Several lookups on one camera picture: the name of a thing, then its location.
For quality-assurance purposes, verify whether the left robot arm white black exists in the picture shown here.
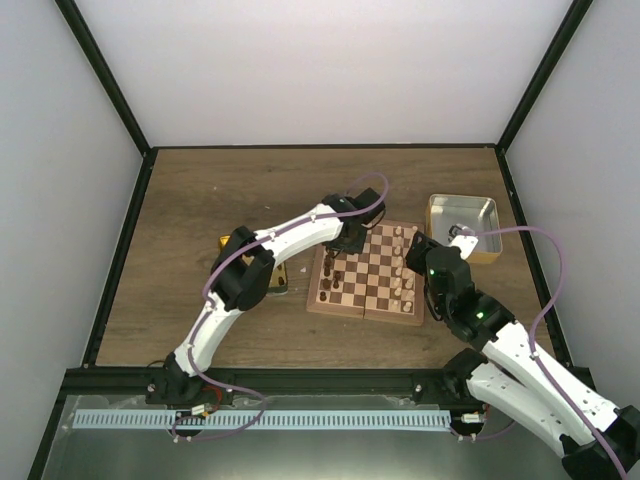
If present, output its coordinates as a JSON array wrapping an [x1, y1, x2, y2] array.
[[155, 188, 387, 404]]

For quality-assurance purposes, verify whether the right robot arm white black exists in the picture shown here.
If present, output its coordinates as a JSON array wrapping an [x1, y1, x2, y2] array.
[[405, 227, 639, 479]]

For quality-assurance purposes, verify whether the row of white chess pieces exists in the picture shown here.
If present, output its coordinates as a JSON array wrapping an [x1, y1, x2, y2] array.
[[390, 225, 416, 315]]

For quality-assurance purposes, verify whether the wooden chess board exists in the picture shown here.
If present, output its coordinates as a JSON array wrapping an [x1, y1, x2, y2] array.
[[306, 220, 426, 326]]

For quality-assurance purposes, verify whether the gold tin with dark pieces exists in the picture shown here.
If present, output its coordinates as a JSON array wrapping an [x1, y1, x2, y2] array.
[[218, 235, 288, 296]]

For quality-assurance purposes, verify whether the silver tin yellow rim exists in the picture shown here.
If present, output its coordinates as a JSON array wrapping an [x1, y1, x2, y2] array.
[[426, 194, 503, 264]]

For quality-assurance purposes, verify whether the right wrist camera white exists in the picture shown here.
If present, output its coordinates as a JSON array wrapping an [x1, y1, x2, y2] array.
[[448, 224, 479, 260]]

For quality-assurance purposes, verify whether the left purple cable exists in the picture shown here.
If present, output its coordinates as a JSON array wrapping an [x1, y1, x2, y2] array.
[[169, 172, 391, 444]]

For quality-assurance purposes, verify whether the purple cable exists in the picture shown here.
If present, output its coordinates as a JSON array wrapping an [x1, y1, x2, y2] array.
[[169, 172, 391, 444], [474, 225, 629, 480]]

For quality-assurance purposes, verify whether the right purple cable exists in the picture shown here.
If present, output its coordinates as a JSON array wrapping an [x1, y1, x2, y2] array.
[[474, 225, 629, 480]]

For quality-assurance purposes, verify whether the black aluminium frame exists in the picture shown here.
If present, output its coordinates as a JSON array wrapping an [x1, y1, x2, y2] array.
[[27, 0, 629, 480]]

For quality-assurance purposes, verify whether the light blue cable duct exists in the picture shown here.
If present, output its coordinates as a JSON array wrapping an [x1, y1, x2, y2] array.
[[71, 409, 451, 432]]

